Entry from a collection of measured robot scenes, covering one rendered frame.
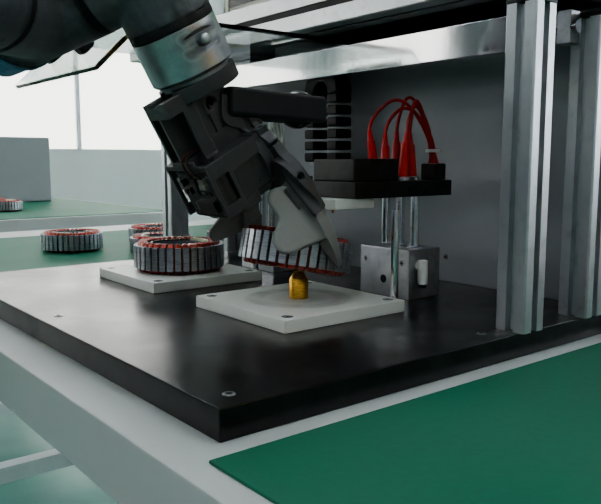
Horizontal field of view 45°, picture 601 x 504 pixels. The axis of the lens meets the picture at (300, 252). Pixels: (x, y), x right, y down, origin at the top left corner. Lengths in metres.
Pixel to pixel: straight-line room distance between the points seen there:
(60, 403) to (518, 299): 0.38
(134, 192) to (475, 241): 5.09
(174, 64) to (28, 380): 0.28
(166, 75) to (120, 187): 5.20
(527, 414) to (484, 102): 0.45
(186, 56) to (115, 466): 0.32
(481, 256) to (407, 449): 0.47
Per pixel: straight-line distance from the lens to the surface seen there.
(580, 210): 0.73
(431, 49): 0.72
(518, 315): 0.65
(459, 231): 0.89
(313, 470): 0.41
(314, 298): 0.72
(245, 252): 0.69
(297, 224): 0.64
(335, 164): 0.74
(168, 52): 0.61
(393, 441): 0.45
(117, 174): 5.80
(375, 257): 0.81
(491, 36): 0.68
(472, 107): 0.88
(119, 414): 0.52
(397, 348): 0.58
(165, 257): 0.87
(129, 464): 0.48
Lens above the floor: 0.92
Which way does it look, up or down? 7 degrees down
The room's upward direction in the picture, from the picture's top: straight up
